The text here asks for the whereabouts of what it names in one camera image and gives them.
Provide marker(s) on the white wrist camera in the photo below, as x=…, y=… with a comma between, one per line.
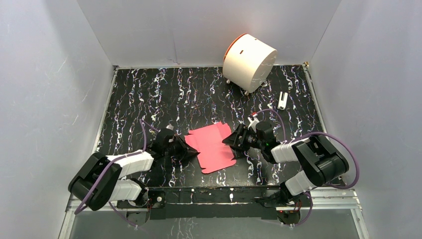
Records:
x=253, y=121
x=170, y=127

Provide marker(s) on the white cylindrical container orange rim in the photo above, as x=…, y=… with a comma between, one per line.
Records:
x=248, y=62

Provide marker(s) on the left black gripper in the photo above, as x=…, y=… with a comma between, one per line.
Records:
x=177, y=148

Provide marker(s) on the pink paper box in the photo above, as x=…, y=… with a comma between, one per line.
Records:
x=213, y=155

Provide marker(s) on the small white plastic clip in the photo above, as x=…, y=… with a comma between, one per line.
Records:
x=282, y=102

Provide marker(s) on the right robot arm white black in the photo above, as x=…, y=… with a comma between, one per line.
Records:
x=319, y=159

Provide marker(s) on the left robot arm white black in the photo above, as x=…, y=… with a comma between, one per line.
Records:
x=105, y=178

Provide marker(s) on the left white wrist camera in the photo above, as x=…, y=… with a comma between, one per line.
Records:
x=170, y=127

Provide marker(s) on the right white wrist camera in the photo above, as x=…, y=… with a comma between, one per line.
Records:
x=253, y=121

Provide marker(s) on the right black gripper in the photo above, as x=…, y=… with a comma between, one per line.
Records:
x=233, y=139

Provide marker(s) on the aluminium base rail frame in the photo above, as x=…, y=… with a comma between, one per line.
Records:
x=241, y=202

